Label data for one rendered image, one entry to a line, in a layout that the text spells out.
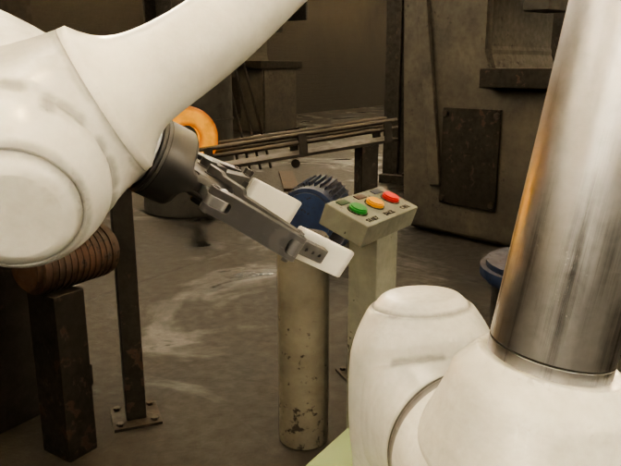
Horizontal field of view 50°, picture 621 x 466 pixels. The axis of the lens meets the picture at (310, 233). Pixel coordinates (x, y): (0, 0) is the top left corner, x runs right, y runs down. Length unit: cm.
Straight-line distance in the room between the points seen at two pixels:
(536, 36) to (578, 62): 328
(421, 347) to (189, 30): 39
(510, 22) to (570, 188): 308
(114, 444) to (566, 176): 143
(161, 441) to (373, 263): 70
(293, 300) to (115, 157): 112
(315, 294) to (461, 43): 222
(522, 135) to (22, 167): 305
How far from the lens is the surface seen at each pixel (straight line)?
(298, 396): 159
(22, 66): 42
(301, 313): 151
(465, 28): 350
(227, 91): 414
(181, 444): 172
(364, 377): 72
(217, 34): 44
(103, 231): 161
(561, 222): 51
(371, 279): 144
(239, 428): 176
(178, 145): 60
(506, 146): 336
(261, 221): 59
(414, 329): 68
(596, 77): 51
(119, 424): 180
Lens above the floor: 89
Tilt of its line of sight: 14 degrees down
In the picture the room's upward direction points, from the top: straight up
